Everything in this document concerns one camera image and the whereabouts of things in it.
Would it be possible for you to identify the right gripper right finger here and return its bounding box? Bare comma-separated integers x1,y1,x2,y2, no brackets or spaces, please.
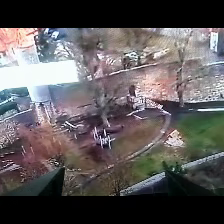
164,169,216,197

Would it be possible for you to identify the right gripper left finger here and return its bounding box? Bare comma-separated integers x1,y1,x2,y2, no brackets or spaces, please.
5,166,66,197

